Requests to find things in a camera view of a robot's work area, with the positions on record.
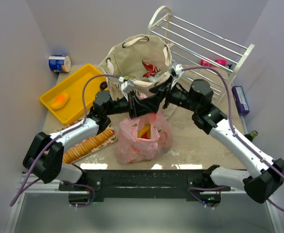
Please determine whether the green chips bag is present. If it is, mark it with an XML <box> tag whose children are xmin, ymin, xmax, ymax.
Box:
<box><xmin>117</xmin><ymin>75</ymin><xmax>138</xmax><ymax>82</ymax></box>

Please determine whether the red toy apple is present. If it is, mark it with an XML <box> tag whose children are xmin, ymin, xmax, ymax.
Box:
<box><xmin>141</xmin><ymin>133</ymin><xmax>150</xmax><ymax>139</ymax></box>

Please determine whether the pink packet behind rack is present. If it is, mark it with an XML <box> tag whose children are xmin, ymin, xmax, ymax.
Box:
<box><xmin>200</xmin><ymin>60</ymin><xmax>216</xmax><ymax>67</ymax></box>

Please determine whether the black base frame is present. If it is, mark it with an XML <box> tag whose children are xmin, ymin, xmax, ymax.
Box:
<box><xmin>59</xmin><ymin>169</ymin><xmax>220</xmax><ymax>204</ymax></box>

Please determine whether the floral rectangular plate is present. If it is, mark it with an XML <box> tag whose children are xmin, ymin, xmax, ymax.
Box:
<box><xmin>53</xmin><ymin>118</ymin><xmax>117</xmax><ymax>155</ymax></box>

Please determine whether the row of round crackers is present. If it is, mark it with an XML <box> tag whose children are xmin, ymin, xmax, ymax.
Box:
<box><xmin>62</xmin><ymin>128</ymin><xmax>114</xmax><ymax>164</ymax></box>

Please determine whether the purple box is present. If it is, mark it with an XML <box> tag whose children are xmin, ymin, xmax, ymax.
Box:
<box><xmin>232</xmin><ymin>86</ymin><xmax>250</xmax><ymax>116</ymax></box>

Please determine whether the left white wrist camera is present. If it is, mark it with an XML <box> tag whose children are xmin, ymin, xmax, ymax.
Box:
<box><xmin>118</xmin><ymin>76</ymin><xmax>134</xmax><ymax>101</ymax></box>

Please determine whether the blue white tissue roll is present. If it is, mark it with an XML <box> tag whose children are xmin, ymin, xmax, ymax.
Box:
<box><xmin>48</xmin><ymin>55</ymin><xmax>71</xmax><ymax>73</ymax></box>

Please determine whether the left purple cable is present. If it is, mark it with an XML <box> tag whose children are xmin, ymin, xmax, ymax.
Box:
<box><xmin>9</xmin><ymin>74</ymin><xmax>123</xmax><ymax>208</ymax></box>

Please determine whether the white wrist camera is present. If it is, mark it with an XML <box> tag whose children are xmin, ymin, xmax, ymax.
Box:
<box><xmin>118</xmin><ymin>76</ymin><xmax>134</xmax><ymax>101</ymax></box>
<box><xmin>168</xmin><ymin>62</ymin><xmax>184</xmax><ymax>87</ymax></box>

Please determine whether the orange toy mango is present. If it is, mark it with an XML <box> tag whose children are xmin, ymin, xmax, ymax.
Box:
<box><xmin>50</xmin><ymin>93</ymin><xmax>69</xmax><ymax>110</ymax></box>

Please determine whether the yellow plastic tray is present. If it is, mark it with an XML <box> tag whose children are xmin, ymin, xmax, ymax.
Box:
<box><xmin>39</xmin><ymin>64</ymin><xmax>102</xmax><ymax>125</ymax></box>

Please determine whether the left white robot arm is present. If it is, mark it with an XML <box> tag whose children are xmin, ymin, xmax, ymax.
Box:
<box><xmin>23</xmin><ymin>90</ymin><xmax>164</xmax><ymax>183</ymax></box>

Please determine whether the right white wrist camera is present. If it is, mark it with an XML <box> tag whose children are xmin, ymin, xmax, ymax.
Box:
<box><xmin>168</xmin><ymin>62</ymin><xmax>184</xmax><ymax>87</ymax></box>

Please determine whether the dark toy plum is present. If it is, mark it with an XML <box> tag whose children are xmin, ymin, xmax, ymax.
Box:
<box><xmin>100</xmin><ymin>82</ymin><xmax>108</xmax><ymax>90</ymax></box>

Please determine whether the pink plastic bag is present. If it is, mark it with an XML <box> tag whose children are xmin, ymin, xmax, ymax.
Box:
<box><xmin>116</xmin><ymin>112</ymin><xmax>174</xmax><ymax>164</ymax></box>

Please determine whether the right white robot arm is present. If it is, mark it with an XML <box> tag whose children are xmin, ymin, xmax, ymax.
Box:
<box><xmin>150</xmin><ymin>79</ymin><xmax>284</xmax><ymax>203</ymax></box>

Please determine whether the green glass bottle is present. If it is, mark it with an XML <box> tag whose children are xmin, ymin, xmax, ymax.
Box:
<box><xmin>244</xmin><ymin>130</ymin><xmax>258</xmax><ymax>142</ymax></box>

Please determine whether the red white snack packet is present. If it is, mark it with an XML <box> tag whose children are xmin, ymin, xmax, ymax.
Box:
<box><xmin>141</xmin><ymin>60</ymin><xmax>163</xmax><ymax>83</ymax></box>

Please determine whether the white metal rack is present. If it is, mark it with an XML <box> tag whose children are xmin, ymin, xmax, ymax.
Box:
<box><xmin>147</xmin><ymin>5</ymin><xmax>255</xmax><ymax>105</ymax></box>

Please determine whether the beige canvas tote bag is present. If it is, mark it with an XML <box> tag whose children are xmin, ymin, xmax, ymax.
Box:
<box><xmin>99</xmin><ymin>34</ymin><xmax>172</xmax><ymax>98</ymax></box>

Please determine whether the yellow toy banana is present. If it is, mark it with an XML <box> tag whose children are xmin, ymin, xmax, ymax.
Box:
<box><xmin>137</xmin><ymin>125</ymin><xmax>151</xmax><ymax>138</ymax></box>

